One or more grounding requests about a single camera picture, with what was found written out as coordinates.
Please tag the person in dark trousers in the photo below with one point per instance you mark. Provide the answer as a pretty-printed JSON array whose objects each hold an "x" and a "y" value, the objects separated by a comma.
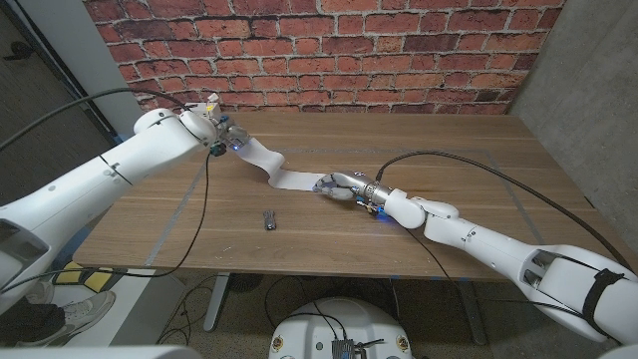
[{"x": 75, "y": 314}]

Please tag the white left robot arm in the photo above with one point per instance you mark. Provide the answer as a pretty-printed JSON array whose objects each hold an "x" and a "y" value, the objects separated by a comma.
[{"x": 99, "y": 189}]

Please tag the grey table leg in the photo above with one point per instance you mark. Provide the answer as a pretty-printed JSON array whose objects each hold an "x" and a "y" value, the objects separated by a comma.
[
  {"x": 473, "y": 314},
  {"x": 217, "y": 301}
]

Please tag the red brick print backdrop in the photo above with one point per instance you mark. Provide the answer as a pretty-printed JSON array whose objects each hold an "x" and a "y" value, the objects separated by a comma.
[{"x": 349, "y": 50}]

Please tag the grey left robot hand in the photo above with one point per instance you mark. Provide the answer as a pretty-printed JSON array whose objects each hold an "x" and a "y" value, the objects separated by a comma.
[{"x": 234, "y": 135}]

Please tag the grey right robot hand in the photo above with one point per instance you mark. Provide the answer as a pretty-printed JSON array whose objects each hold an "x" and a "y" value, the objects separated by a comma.
[{"x": 349, "y": 184}]

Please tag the small dark metal clip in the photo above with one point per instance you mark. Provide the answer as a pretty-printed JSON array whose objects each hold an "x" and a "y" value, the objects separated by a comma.
[{"x": 269, "y": 220}]

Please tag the grey electronics box on torso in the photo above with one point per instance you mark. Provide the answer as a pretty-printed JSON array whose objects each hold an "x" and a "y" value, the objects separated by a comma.
[{"x": 346, "y": 349}]

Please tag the white receipt paper strip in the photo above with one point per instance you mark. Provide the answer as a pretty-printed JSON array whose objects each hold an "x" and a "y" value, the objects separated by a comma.
[{"x": 294, "y": 179}]

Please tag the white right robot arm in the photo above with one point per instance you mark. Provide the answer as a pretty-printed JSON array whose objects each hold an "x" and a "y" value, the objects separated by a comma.
[{"x": 498, "y": 244}]

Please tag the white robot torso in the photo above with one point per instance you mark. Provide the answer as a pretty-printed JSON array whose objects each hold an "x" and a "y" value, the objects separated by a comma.
[{"x": 339, "y": 319}]

